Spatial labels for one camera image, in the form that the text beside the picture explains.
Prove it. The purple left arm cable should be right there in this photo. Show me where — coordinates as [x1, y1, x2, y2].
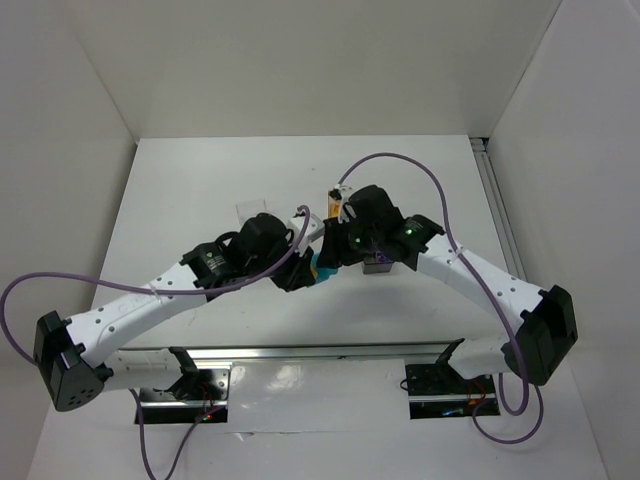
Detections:
[0, 204, 312, 480]

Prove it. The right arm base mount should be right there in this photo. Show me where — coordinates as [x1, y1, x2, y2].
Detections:
[399, 339, 500, 420]

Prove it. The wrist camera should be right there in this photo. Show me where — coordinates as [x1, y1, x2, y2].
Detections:
[328, 184, 353, 204]
[286, 214, 325, 251]

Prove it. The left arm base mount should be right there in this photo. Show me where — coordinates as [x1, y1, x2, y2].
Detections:
[134, 347, 231, 425]

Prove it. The aluminium front rail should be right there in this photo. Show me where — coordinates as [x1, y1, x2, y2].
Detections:
[113, 341, 466, 362]

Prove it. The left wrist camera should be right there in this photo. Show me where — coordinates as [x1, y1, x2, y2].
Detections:
[286, 214, 325, 251]

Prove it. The dark grey plastic container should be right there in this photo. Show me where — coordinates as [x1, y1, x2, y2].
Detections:
[362, 252, 394, 275]

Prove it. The amber plastic container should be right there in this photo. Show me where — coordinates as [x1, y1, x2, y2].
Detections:
[327, 188, 345, 219]

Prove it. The teal lego brick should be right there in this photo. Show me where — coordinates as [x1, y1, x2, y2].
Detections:
[311, 253, 339, 284]

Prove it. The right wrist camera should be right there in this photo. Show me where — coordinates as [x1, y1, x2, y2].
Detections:
[328, 184, 353, 204]

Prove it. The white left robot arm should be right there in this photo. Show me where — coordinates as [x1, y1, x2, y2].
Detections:
[34, 213, 324, 412]

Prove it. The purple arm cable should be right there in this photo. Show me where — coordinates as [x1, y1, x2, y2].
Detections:
[0, 204, 312, 480]
[337, 152, 546, 445]

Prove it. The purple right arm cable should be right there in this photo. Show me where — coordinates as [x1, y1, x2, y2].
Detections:
[337, 152, 546, 445]

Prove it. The clear plastic container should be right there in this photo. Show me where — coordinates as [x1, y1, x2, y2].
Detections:
[235, 199, 268, 226]

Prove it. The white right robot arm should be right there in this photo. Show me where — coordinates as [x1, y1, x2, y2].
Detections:
[317, 185, 578, 386]

